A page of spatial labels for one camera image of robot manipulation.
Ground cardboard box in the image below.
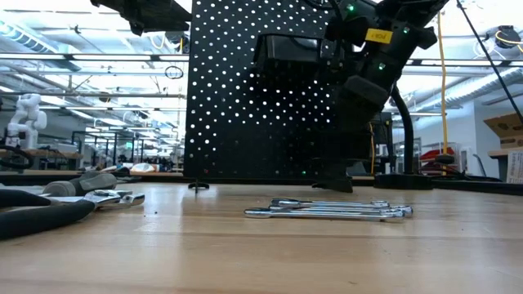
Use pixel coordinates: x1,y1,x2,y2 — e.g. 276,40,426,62
482,113,523,150

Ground chrome combination wrench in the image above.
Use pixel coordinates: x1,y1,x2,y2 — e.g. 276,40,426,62
244,206,406,224
269,198,414,217

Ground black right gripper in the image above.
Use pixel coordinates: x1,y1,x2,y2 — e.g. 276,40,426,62
346,38,416,108

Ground black-handled pliers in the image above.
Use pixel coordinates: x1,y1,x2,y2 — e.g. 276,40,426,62
0,188,146,241

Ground yellow hanging cable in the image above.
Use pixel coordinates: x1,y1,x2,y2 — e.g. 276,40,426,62
367,121,377,176

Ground white paper sheet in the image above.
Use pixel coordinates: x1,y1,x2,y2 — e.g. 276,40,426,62
505,149,523,185

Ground black metal pegboard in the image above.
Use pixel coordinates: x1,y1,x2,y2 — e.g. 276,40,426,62
183,0,355,194

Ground black-grey handled screwdriver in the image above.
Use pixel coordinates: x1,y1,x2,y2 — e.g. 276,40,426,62
42,171,120,198

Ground yellow hanging cord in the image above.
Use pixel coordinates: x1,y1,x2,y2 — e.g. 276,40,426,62
435,10,449,157

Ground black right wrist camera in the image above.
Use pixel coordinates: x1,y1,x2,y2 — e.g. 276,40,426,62
335,75,390,132

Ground large black plastic bin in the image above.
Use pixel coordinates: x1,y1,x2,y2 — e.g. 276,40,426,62
252,33,324,69

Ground black aluminium table frame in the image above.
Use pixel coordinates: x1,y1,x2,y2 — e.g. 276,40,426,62
0,170,523,197

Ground black slanting cable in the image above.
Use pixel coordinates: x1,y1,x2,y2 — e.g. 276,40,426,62
454,0,523,126

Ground yellow cable label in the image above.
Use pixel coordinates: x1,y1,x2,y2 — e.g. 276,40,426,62
364,28,394,45

